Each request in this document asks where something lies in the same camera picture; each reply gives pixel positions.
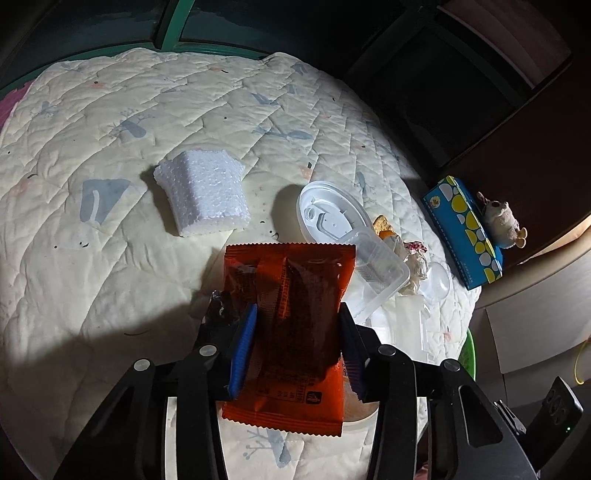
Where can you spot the green plastic basket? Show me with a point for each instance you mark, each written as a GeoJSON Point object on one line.
{"type": "Point", "coordinates": [470, 355]}

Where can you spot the clear round plastic lid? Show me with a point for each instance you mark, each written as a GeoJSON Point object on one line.
{"type": "Point", "coordinates": [438, 281]}

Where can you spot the green window frame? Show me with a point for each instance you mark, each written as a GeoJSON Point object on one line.
{"type": "Point", "coordinates": [171, 27]}

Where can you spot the clear plastic tray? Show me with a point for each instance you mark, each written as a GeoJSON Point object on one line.
{"type": "Point", "coordinates": [378, 272]}

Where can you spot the blue dotted tissue box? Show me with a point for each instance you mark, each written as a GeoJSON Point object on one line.
{"type": "Point", "coordinates": [461, 230]}

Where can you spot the beige cardboard box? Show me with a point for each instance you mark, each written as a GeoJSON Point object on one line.
{"type": "Point", "coordinates": [531, 332]}

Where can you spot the white plastic cup lid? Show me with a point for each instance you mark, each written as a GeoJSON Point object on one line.
{"type": "Point", "coordinates": [323, 212]}

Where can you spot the small plush toy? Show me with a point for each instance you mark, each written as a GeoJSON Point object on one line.
{"type": "Point", "coordinates": [501, 217]}

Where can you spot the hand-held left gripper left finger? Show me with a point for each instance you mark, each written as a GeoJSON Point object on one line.
{"type": "Point", "coordinates": [242, 350]}

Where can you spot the crumpled candy wrapper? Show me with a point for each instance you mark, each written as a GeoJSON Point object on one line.
{"type": "Point", "coordinates": [418, 267]}

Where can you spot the orange snack packet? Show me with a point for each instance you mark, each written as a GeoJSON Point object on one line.
{"type": "Point", "coordinates": [295, 323]}

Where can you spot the clear plastic packaging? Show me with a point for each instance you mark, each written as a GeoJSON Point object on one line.
{"type": "Point", "coordinates": [411, 323]}

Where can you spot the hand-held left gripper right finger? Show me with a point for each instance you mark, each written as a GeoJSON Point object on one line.
{"type": "Point", "coordinates": [352, 360]}

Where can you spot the cream quilted printed blanket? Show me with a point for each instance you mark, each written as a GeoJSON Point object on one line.
{"type": "Point", "coordinates": [92, 277]}

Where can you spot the orange peel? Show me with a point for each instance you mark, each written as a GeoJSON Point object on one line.
{"type": "Point", "coordinates": [383, 226]}

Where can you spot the white foam block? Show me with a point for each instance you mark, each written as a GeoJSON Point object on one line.
{"type": "Point", "coordinates": [203, 194]}

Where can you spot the pink cloth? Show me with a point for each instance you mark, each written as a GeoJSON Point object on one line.
{"type": "Point", "coordinates": [7, 108]}

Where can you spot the dark wooden cabinet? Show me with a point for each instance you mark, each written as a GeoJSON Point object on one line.
{"type": "Point", "coordinates": [461, 92]}

